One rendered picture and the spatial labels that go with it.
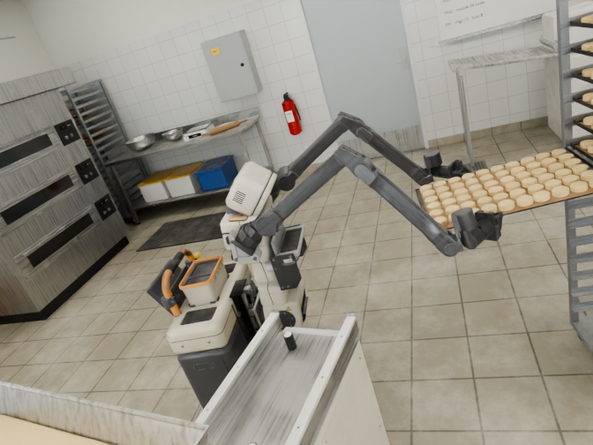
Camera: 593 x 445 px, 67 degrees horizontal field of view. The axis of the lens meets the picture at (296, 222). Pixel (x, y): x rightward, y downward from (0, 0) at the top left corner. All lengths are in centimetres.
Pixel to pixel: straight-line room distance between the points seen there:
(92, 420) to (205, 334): 105
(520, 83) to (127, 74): 469
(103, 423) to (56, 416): 13
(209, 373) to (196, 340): 18
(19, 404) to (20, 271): 361
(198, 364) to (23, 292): 289
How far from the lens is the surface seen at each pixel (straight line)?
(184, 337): 192
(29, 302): 472
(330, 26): 543
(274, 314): 160
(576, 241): 230
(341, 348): 138
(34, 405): 102
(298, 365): 146
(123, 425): 83
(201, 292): 197
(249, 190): 169
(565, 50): 200
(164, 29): 605
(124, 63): 641
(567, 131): 208
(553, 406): 237
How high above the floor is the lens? 178
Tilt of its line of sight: 23 degrees down
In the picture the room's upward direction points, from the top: 18 degrees counter-clockwise
